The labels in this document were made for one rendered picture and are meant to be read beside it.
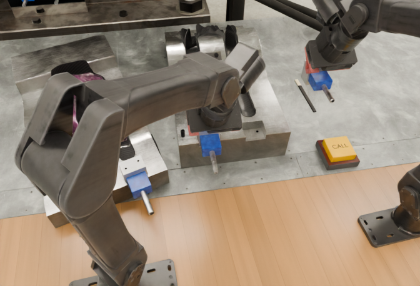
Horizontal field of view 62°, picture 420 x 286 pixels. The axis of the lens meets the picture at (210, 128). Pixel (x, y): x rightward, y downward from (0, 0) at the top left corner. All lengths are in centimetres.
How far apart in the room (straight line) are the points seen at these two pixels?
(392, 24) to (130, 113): 46
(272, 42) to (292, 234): 69
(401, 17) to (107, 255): 58
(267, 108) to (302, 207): 24
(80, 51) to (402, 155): 89
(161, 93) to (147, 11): 105
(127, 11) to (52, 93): 110
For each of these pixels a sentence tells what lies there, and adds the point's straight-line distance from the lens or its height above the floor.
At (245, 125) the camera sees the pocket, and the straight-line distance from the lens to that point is 84.
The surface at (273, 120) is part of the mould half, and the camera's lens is 84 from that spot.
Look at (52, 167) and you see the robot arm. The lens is 38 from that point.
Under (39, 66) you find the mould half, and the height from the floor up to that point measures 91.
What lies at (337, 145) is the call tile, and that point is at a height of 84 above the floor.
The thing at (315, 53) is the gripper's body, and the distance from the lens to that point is 82.
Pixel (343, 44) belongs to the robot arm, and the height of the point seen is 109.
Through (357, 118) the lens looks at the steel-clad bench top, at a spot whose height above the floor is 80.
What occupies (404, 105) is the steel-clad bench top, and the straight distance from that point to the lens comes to 113.
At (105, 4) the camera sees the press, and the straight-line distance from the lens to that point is 153.
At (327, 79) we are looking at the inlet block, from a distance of 89.
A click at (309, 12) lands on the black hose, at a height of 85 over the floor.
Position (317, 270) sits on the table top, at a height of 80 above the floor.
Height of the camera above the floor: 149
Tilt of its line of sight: 48 degrees down
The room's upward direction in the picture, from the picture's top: straight up
